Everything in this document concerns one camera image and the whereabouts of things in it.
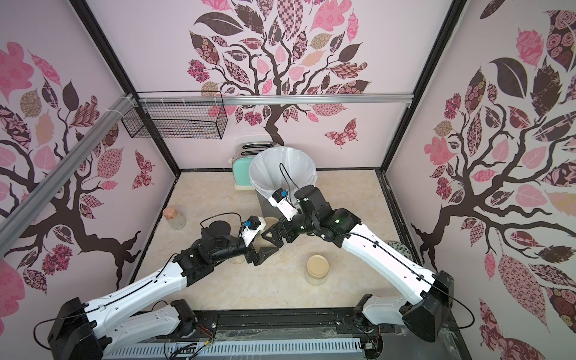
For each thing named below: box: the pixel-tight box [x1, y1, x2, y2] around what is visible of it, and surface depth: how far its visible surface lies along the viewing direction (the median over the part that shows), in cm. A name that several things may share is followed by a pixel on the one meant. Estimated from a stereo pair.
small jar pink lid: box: [163, 206, 186, 231], surface depth 97 cm
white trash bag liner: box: [249, 147, 318, 204], surface depth 93 cm
